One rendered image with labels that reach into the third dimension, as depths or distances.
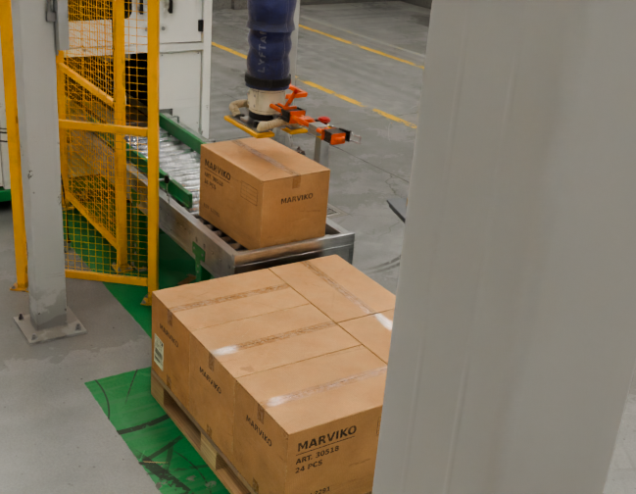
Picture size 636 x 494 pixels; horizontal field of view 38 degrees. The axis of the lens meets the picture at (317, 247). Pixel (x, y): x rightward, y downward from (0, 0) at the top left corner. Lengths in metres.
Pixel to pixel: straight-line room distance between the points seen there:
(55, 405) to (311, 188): 1.58
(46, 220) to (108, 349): 0.72
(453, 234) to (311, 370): 3.07
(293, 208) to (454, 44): 3.99
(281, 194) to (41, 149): 1.16
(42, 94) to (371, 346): 1.94
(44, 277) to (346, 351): 1.77
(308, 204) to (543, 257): 4.06
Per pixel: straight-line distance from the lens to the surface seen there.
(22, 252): 5.33
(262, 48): 4.45
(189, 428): 4.17
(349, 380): 3.58
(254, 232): 4.50
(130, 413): 4.32
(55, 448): 4.14
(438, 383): 0.60
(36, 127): 4.55
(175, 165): 5.77
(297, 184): 4.47
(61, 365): 4.70
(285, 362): 3.66
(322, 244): 4.62
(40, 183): 4.64
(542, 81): 0.49
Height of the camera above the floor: 2.45
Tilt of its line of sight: 24 degrees down
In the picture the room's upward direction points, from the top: 5 degrees clockwise
